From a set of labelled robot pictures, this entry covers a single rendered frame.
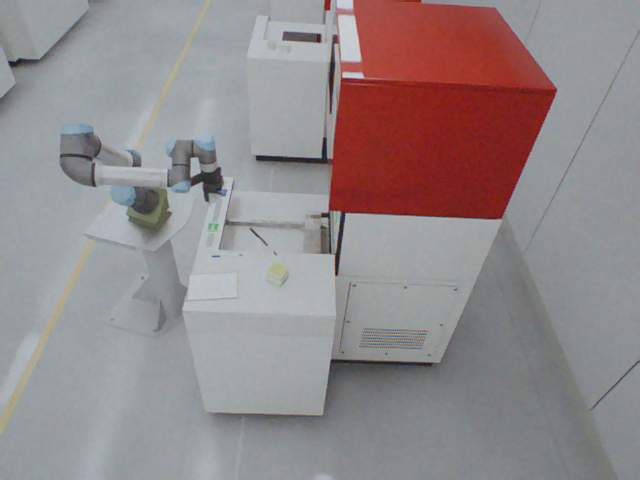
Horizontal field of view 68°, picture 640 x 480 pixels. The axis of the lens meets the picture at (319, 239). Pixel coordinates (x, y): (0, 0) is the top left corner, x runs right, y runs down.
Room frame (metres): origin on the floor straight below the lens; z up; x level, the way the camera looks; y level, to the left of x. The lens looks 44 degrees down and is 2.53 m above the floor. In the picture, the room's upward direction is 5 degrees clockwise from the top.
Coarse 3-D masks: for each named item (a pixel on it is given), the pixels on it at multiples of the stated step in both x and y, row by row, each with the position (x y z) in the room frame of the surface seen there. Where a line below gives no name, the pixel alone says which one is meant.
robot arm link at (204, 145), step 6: (198, 138) 1.63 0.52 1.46; (204, 138) 1.63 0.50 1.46; (210, 138) 1.64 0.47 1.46; (198, 144) 1.61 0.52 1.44; (204, 144) 1.61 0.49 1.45; (210, 144) 1.62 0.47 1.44; (198, 150) 1.61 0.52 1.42; (204, 150) 1.61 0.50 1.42; (210, 150) 1.62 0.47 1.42; (198, 156) 1.61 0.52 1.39; (204, 156) 1.61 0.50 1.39; (210, 156) 1.61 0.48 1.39; (216, 156) 1.65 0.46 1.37; (204, 162) 1.61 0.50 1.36; (210, 162) 1.61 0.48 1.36
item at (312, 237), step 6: (306, 234) 1.73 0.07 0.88; (312, 234) 1.74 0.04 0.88; (318, 234) 1.74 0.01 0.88; (306, 240) 1.69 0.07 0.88; (312, 240) 1.69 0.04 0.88; (318, 240) 1.70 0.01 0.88; (306, 246) 1.65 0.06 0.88; (312, 246) 1.65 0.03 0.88; (318, 246) 1.66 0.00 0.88; (306, 252) 1.61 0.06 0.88; (312, 252) 1.61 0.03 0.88; (318, 252) 1.61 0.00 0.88
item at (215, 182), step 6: (204, 174) 1.61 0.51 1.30; (210, 174) 1.61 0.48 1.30; (216, 174) 1.63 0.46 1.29; (210, 180) 1.63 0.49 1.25; (216, 180) 1.63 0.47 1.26; (222, 180) 1.67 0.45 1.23; (204, 186) 1.61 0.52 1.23; (210, 186) 1.61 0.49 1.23; (216, 186) 1.61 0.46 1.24; (222, 186) 1.66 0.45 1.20; (216, 192) 1.61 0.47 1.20
